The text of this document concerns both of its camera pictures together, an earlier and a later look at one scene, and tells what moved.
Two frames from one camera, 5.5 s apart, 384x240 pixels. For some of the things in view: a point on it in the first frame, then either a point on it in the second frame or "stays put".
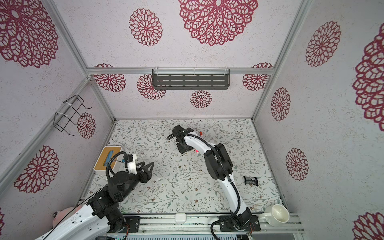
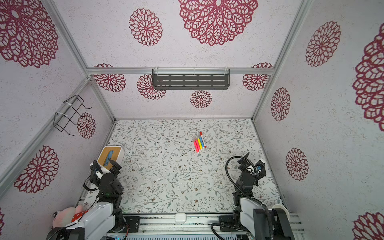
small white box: (180, 217) stays put
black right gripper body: (181, 148) to (245, 174)
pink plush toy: (58, 216) stays put
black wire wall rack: (71, 113) stays put
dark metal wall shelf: (191, 78) stays put
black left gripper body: (135, 180) to (115, 171)
